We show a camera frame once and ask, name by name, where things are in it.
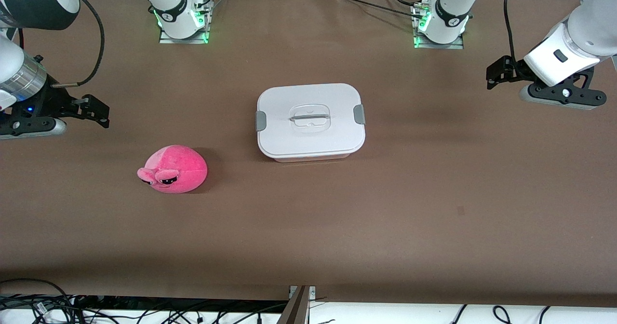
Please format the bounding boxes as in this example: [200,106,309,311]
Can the pink plush toy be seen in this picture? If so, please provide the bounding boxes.
[137,145,208,194]

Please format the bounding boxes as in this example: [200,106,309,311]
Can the white box lid grey clips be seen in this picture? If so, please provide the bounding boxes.
[255,83,366,159]

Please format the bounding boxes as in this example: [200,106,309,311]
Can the pink translucent plastic box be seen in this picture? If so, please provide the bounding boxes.
[271,152,352,163]

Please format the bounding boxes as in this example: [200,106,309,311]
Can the brown table cover sheet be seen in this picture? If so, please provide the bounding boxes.
[0,0,617,308]

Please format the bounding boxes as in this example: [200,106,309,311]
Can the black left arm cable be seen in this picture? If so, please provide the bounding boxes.
[503,0,520,63]

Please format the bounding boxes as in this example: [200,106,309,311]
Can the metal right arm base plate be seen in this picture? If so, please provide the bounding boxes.
[159,0,209,44]

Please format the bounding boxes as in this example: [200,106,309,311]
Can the black cable across table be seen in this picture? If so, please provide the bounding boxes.
[330,0,427,18]

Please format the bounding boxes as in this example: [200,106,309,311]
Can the tangled black cables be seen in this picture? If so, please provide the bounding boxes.
[0,278,290,324]

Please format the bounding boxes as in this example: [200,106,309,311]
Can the small metal table bracket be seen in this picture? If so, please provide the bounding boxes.
[288,285,317,299]

